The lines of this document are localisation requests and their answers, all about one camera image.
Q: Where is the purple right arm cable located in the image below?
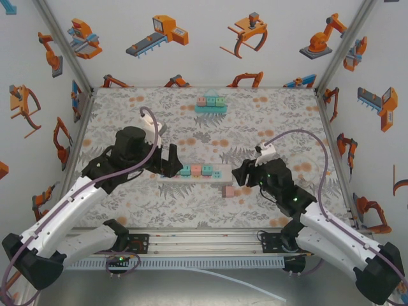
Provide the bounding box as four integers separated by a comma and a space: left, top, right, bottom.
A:
263, 129, 408, 303

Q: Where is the floral patterned table mat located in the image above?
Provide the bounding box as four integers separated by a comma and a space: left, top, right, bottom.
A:
59, 86, 358, 229

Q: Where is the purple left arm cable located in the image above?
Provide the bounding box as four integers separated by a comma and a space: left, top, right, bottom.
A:
0, 106, 163, 300

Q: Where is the white power strip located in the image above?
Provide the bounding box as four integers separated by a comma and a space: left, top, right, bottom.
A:
157, 163, 233, 183

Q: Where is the teal power strip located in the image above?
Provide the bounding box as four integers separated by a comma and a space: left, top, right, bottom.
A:
194, 89, 229, 115

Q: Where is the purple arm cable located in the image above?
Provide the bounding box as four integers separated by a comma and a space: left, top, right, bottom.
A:
263, 129, 408, 303
0, 106, 163, 300

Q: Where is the white slotted cable duct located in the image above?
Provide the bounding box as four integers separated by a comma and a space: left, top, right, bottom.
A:
65, 256, 285, 271

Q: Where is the aluminium side rail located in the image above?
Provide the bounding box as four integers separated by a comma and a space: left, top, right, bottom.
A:
57, 91, 96, 221
314, 89, 363, 230

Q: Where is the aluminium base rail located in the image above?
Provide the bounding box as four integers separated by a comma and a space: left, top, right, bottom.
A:
63, 226, 375, 256

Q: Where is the white plastic tube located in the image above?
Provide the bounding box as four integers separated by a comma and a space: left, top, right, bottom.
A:
186, 267, 288, 303

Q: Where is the small controller board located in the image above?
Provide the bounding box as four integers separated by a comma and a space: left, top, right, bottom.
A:
106, 254, 132, 272

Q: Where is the aluminium frame post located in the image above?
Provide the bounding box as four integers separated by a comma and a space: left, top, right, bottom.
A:
314, 0, 385, 95
31, 0, 96, 95

